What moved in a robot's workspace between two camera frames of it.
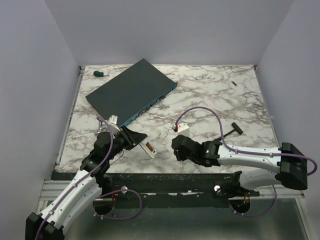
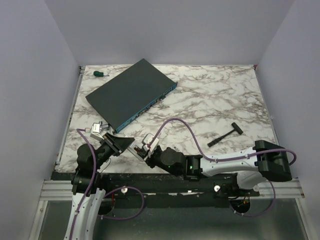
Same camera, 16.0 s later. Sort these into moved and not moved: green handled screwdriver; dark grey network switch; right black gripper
Moved: right black gripper
Not moved: green handled screwdriver; dark grey network switch
